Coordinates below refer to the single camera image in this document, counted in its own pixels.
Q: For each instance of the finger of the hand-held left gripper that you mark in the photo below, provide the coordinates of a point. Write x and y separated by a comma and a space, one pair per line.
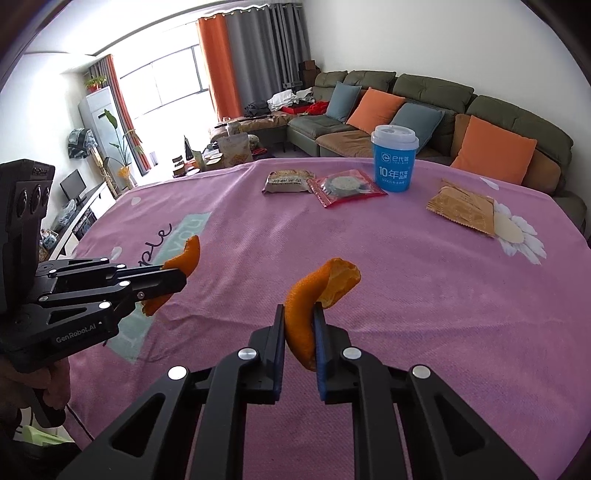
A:
83, 272
157, 288

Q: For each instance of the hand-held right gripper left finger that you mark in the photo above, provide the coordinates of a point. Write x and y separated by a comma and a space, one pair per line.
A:
280, 369

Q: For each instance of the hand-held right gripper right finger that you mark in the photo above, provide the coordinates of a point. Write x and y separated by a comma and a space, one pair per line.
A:
321, 369

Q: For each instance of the orange peel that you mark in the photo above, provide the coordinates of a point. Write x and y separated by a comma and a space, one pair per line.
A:
304, 300
187, 258

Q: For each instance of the person's left hand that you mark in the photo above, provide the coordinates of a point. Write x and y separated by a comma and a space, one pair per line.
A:
51, 385

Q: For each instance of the clear plastic bag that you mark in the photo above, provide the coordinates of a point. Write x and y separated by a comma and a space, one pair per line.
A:
67, 210

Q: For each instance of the white TV cabinet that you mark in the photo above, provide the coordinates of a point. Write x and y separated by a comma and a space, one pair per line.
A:
87, 217

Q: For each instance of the black monitor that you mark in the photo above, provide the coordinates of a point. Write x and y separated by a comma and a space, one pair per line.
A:
73, 184

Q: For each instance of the covered standing fan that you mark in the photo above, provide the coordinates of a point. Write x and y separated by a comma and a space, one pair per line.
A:
81, 144

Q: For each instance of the pink floral blanket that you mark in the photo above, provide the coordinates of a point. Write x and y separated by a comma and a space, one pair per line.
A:
392, 286

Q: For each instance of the white standing air conditioner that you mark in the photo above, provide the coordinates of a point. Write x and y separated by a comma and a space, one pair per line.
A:
99, 124

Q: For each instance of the tall leafy plant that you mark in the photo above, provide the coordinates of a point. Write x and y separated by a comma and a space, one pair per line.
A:
124, 147

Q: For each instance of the striped grey red curtain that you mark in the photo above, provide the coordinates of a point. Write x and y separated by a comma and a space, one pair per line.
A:
122, 115

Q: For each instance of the beige snack bag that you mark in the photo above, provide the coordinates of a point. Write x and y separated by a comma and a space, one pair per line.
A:
234, 151

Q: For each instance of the small potted plant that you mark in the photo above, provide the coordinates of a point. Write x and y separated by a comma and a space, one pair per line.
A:
94, 83

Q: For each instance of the brown biscuit packet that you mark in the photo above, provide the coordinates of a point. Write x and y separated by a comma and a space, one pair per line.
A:
286, 182

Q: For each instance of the red clear snack packet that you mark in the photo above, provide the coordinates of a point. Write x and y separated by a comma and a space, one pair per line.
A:
346, 187

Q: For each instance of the black clothes pile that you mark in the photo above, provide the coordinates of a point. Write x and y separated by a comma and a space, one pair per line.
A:
255, 109

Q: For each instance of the large window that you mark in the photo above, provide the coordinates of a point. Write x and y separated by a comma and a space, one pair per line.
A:
171, 83

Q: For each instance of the flat gold snack packet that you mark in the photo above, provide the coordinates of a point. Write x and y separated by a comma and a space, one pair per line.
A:
461, 207

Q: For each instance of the blue cup with white lid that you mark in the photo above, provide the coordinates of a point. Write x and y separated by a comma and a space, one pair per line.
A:
395, 161

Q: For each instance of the orange curtain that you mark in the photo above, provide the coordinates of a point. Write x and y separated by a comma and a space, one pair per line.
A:
220, 69

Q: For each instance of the white clothes pile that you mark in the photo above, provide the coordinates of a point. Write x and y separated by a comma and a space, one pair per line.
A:
286, 99

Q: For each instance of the red cloth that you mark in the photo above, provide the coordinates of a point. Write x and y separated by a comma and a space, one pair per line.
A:
307, 109

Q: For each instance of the blue pillow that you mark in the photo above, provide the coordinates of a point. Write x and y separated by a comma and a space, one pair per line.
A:
342, 102
418, 125

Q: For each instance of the brown cardboard box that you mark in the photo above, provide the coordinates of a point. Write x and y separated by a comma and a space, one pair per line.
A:
309, 74

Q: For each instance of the orange pillow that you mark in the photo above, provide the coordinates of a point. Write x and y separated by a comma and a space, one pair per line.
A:
374, 110
493, 150

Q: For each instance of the green sofa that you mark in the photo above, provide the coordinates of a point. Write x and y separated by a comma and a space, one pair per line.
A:
498, 108

